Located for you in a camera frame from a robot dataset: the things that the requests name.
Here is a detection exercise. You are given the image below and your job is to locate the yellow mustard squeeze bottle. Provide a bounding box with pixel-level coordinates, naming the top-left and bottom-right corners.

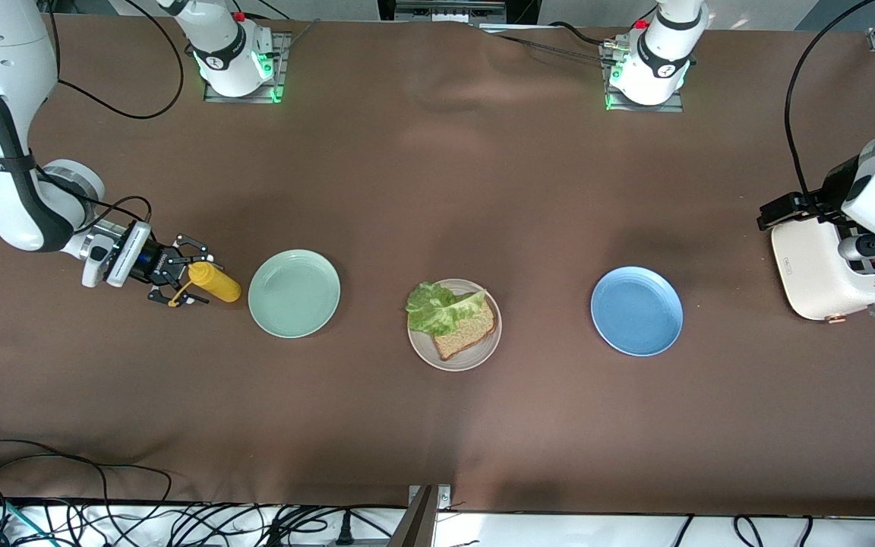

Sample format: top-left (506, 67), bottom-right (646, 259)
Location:
top-left (168, 261), bottom-right (242, 308)

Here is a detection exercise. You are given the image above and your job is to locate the green lettuce leaf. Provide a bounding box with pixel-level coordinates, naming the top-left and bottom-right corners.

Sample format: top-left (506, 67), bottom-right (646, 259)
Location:
top-left (405, 281), bottom-right (488, 337)

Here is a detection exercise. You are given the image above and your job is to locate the pale green plate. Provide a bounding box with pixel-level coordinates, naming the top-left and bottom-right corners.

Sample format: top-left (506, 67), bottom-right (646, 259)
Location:
top-left (248, 249), bottom-right (342, 340)

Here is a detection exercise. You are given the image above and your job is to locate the blue plate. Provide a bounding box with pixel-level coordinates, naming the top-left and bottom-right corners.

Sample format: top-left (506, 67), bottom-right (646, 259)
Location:
top-left (590, 266), bottom-right (685, 358)

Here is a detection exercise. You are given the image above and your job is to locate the beige plate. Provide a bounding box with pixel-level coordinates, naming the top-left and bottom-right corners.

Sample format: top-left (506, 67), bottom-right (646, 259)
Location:
top-left (407, 278), bottom-right (503, 372)

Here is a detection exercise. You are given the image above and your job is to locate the white toaster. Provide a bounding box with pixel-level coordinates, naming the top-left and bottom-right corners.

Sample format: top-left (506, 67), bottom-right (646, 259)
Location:
top-left (770, 217), bottom-right (875, 326)

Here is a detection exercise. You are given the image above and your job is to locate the brown table cloth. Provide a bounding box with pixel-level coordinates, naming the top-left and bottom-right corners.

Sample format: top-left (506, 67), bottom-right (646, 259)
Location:
top-left (0, 11), bottom-right (875, 519)

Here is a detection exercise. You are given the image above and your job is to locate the grey power strip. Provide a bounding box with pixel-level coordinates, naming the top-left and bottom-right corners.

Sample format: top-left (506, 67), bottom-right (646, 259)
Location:
top-left (394, 0), bottom-right (508, 24)

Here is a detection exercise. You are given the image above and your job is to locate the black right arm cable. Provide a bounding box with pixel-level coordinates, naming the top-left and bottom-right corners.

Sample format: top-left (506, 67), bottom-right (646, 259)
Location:
top-left (33, 0), bottom-right (185, 229)

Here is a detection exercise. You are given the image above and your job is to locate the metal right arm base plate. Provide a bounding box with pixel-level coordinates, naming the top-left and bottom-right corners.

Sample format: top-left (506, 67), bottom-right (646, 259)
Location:
top-left (204, 32), bottom-right (288, 104)

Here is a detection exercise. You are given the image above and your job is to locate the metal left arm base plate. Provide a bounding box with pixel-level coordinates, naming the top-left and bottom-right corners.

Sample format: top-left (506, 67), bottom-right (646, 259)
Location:
top-left (605, 40), bottom-right (686, 113)

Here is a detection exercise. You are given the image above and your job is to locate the thin grey cable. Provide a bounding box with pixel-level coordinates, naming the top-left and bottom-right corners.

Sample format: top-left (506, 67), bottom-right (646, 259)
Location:
top-left (274, 19), bottom-right (322, 58)

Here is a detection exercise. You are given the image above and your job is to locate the black base supply cable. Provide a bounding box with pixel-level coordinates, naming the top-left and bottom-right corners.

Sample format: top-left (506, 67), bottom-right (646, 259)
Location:
top-left (479, 21), bottom-right (640, 65)

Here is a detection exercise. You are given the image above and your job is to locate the aluminium profile post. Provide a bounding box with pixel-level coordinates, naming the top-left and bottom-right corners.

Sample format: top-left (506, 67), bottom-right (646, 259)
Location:
top-left (403, 483), bottom-right (453, 547)

